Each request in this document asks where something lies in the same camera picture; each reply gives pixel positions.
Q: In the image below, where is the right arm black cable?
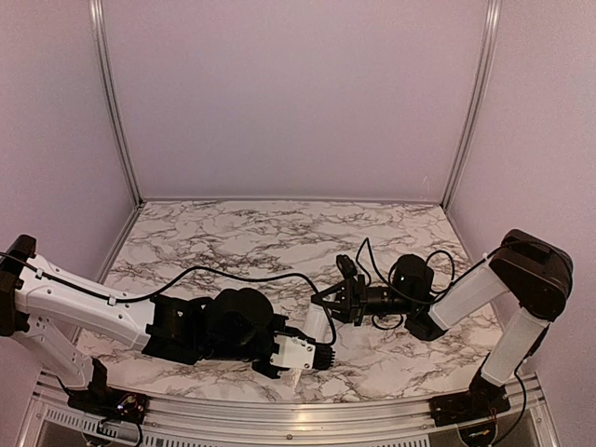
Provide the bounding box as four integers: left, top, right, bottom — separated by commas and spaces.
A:
356, 237, 490, 332

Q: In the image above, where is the left rear aluminium post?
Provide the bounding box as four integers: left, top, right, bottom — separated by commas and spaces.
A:
88, 0, 143, 208

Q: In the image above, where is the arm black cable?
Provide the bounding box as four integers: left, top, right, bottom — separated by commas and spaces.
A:
0, 251, 337, 346
356, 237, 490, 332

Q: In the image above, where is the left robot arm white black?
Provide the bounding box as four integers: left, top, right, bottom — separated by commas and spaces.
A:
1, 235, 314, 414

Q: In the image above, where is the aluminium post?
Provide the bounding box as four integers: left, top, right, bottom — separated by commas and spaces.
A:
440, 0, 503, 214
88, 0, 143, 208

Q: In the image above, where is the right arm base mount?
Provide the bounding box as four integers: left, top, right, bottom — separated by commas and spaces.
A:
429, 388, 511, 427

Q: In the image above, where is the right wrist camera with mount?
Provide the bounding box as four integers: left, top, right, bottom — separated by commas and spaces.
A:
335, 254, 364, 281

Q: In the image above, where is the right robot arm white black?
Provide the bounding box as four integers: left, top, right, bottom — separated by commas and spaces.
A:
311, 229, 573, 417

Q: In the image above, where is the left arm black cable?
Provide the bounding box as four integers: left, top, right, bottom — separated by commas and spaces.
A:
0, 251, 337, 346

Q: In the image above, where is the front aluminium frame rail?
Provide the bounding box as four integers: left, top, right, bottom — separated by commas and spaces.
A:
16, 372, 562, 446

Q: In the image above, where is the white remote control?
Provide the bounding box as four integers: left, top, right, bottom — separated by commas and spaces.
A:
302, 303, 330, 343

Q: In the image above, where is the right rear aluminium post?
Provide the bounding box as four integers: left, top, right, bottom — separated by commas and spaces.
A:
440, 0, 503, 214

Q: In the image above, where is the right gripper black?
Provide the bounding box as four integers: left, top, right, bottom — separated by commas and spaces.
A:
311, 274, 415, 326

